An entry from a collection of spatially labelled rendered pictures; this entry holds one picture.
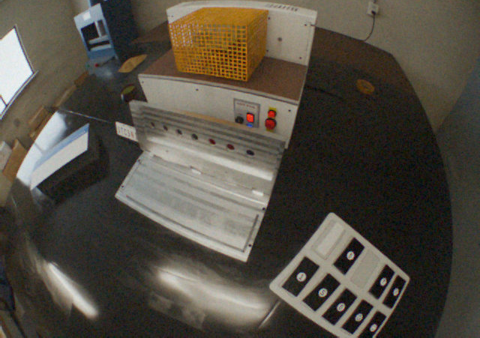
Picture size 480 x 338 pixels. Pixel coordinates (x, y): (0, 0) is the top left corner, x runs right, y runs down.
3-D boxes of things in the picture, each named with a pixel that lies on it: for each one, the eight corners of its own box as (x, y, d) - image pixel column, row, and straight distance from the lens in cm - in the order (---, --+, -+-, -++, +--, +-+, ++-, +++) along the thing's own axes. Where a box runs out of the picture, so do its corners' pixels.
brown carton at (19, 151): (9, 174, 393) (0, 166, 386) (24, 145, 386) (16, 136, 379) (12, 183, 356) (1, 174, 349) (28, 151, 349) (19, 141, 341)
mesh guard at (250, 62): (178, 71, 65) (167, 24, 59) (208, 45, 80) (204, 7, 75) (247, 81, 55) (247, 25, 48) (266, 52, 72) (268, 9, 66)
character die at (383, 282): (367, 291, 62) (370, 291, 61) (385, 264, 66) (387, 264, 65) (376, 299, 65) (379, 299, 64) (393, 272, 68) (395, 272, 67)
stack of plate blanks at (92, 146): (43, 193, 107) (31, 184, 103) (45, 172, 115) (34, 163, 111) (99, 157, 85) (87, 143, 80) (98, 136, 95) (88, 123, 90)
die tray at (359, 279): (267, 286, 52) (268, 286, 51) (329, 212, 60) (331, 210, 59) (362, 349, 70) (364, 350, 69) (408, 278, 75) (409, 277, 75)
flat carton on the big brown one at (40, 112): (30, 128, 383) (25, 122, 379) (43, 109, 387) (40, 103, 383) (34, 132, 348) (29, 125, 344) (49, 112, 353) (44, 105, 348)
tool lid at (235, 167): (128, 102, 60) (133, 99, 61) (141, 152, 70) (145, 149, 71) (286, 142, 40) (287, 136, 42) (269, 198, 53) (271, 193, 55)
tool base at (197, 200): (118, 198, 69) (112, 194, 66) (148, 150, 73) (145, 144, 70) (245, 261, 52) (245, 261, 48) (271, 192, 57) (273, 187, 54)
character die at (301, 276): (280, 286, 52) (281, 287, 51) (304, 256, 53) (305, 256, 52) (295, 296, 53) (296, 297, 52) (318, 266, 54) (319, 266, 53)
